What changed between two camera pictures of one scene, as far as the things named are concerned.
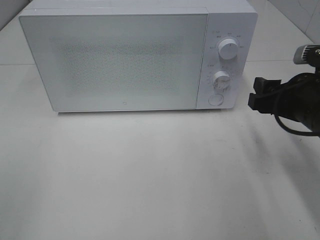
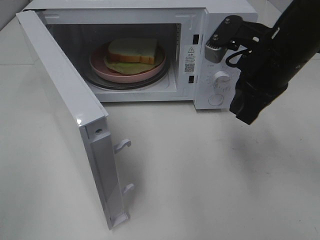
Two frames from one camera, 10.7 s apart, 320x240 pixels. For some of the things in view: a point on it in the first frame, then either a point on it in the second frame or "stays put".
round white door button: (216, 99) stays put
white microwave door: (118, 62) → (82, 107)
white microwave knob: (222, 79) stays put
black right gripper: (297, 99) → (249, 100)
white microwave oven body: (140, 55) stays put
